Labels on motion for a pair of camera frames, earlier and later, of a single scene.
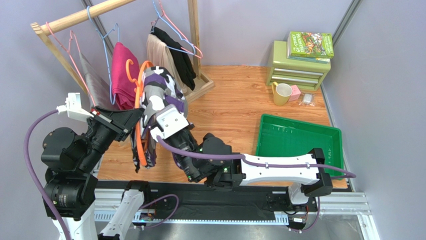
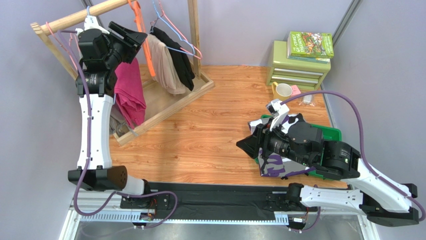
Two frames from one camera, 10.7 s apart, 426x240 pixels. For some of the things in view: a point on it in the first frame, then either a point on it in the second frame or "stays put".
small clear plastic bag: [308, 99] stays put
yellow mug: [282, 92] stays put
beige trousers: [158, 53] stays put
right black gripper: [181, 137] -> [261, 140]
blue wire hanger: [182, 40] stays put
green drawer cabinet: [307, 75] stays put
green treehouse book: [309, 44] stays put
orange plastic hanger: [136, 83] -> [135, 6]
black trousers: [181, 54] stays put
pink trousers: [125, 76] stays put
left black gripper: [120, 121] -> [132, 48]
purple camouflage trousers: [159, 88] -> [276, 165]
